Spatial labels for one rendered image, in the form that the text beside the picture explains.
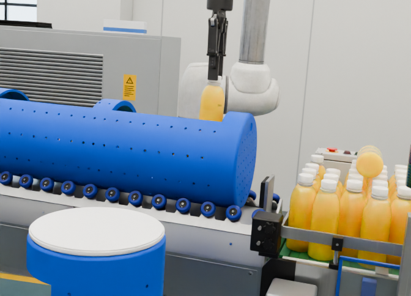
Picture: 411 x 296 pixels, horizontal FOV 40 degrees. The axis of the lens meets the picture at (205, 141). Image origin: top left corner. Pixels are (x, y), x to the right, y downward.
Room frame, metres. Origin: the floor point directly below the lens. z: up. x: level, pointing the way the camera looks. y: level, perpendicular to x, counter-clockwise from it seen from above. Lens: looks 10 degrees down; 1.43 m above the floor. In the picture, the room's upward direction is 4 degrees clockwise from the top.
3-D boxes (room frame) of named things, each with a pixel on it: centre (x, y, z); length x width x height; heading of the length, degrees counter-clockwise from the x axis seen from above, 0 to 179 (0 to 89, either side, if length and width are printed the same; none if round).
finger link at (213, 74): (1.62, -0.01, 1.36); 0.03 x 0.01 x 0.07; 74
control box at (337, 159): (1.81, -0.47, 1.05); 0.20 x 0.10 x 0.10; 74
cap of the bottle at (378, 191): (1.35, -0.44, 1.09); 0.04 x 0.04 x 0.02
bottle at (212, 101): (1.64, -0.01, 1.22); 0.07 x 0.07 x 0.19
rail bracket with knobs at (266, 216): (1.39, -0.18, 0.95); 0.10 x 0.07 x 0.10; 164
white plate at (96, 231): (1.12, 0.21, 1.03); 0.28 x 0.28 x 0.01
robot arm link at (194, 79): (2.22, 0.03, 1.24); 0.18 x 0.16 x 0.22; 92
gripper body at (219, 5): (1.64, -0.01, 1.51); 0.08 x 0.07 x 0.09; 164
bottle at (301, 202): (1.44, -0.27, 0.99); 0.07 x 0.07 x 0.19
